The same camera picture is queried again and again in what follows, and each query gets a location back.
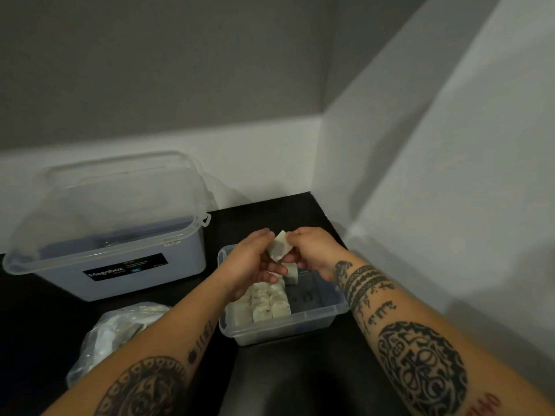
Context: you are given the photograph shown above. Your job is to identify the clear storage box lid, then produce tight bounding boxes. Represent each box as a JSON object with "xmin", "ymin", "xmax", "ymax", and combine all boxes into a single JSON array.
[{"xmin": 8, "ymin": 151, "xmax": 212, "ymax": 265}]

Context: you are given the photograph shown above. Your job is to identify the rows of white tea bags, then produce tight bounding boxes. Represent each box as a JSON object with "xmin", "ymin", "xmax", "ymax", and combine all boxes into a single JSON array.
[{"xmin": 230, "ymin": 263, "xmax": 300, "ymax": 324}]

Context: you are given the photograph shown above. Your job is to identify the person's left forearm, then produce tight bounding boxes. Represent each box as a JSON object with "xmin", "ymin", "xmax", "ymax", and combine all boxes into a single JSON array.
[{"xmin": 43, "ymin": 277, "xmax": 237, "ymax": 416}]

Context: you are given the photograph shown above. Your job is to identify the person's right forearm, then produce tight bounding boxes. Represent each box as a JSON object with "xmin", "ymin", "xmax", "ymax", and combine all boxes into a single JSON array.
[{"xmin": 334, "ymin": 253, "xmax": 555, "ymax": 416}]

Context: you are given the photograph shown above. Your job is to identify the person's left hand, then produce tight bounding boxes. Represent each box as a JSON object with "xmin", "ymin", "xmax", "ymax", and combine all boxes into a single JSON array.
[{"xmin": 221, "ymin": 228, "xmax": 289, "ymax": 302}]

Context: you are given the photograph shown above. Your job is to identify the clear plastic bag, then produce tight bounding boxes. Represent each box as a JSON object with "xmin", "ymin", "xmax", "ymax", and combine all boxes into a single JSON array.
[{"xmin": 65, "ymin": 302, "xmax": 172, "ymax": 388}]

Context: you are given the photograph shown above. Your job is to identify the large clear storage box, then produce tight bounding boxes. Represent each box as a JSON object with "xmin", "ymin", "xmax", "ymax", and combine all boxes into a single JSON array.
[{"xmin": 2, "ymin": 214, "xmax": 212, "ymax": 303}]

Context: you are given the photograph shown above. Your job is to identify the small clear plastic bin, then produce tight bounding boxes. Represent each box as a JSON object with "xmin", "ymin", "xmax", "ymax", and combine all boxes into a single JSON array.
[{"xmin": 217, "ymin": 244, "xmax": 350, "ymax": 346}]

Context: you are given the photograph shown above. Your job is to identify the person's right hand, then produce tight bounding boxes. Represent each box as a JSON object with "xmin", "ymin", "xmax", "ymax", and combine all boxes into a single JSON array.
[{"xmin": 282, "ymin": 226, "xmax": 350, "ymax": 283}]

